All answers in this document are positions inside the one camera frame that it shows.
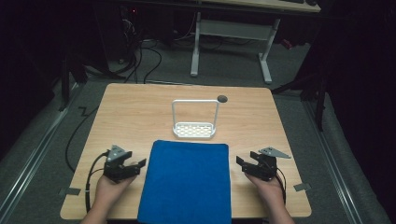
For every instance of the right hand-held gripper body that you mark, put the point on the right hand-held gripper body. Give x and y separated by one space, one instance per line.
264 168

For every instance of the grey tape piece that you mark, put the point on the grey tape piece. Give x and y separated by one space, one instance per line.
302 187
70 191

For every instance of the person's left hand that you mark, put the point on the person's left hand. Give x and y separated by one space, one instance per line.
107 191

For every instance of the metal floor rail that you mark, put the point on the metal floor rail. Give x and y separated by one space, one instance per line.
336 161
31 161

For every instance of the blue towel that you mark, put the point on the blue towel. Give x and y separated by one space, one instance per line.
186 183

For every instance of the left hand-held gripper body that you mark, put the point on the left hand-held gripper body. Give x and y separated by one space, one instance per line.
115 169

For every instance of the black stand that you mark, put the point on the black stand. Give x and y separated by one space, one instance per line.
67 81
314 93

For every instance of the person's right hand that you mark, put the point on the person's right hand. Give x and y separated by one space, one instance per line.
271 193

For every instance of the white-framed wooden desk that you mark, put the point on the white-framed wooden desk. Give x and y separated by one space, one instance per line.
236 29

